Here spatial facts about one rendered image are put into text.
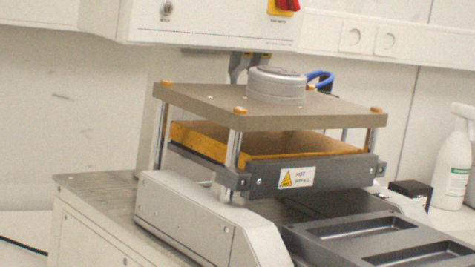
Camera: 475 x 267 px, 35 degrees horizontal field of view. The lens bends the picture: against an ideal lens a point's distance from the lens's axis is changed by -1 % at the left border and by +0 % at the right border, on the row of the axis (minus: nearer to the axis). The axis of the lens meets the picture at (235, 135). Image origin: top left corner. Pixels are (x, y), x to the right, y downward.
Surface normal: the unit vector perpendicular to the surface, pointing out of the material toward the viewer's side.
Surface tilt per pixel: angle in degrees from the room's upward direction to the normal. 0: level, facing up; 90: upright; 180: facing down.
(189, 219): 90
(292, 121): 90
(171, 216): 90
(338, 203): 90
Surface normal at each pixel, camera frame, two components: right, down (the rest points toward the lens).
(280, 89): 0.06, 0.23
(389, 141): 0.47, 0.26
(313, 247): -0.76, 0.03
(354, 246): 0.15, -0.96
